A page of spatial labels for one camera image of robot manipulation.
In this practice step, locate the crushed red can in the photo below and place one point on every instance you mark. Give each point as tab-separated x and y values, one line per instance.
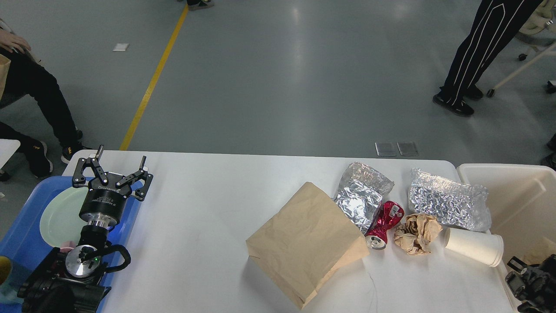
389	215

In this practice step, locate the floor plate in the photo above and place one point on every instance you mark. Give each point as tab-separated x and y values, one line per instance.
407	148
386	149

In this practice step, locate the dark teal mug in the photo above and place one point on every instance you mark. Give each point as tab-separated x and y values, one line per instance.
12	276

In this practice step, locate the floor plate left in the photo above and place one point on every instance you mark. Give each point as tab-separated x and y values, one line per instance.
386	149

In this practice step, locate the person bare hand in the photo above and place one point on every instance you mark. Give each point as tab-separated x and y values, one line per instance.
12	42

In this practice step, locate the crumpled foil left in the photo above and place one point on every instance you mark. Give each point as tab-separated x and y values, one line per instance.
360	194

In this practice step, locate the large brown paper bag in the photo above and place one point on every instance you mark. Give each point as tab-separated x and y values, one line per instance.
305	243

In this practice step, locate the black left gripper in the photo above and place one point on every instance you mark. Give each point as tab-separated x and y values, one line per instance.
104	202

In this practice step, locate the pink ribbed mug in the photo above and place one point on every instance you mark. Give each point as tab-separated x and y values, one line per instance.
67	246

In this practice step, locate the paper bag held by person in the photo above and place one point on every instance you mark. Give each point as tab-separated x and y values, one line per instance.
4	70

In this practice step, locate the blue plastic tray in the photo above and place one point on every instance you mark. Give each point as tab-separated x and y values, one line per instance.
23	242

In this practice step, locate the crumpled foil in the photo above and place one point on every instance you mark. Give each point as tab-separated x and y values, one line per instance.
360	194
452	203

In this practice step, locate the beige plastic bin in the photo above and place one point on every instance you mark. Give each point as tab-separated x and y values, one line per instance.
521	201

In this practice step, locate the passerby shoe top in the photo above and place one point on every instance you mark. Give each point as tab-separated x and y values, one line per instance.
193	5

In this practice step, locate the light green plate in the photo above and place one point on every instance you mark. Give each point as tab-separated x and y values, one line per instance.
60	221

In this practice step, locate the white side table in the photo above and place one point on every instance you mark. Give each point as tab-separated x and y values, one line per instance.
7	149

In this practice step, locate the person in black left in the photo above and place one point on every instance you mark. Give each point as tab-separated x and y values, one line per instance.
26	76

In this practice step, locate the white paper cup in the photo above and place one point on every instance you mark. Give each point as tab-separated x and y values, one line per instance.
482	247

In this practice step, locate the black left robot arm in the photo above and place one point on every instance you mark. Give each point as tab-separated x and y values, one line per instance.
70	282

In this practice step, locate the person in striped trousers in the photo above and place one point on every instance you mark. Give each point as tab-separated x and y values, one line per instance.
496	22

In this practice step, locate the floor plate right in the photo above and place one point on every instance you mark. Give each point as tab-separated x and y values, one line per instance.
407	148

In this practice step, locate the crumpled foil right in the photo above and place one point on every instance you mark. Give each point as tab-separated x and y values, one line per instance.
452	203

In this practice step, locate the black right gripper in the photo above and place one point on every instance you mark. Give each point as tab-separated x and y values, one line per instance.
534	285

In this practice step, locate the crumpled brown paper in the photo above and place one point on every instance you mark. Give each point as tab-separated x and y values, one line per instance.
417	233

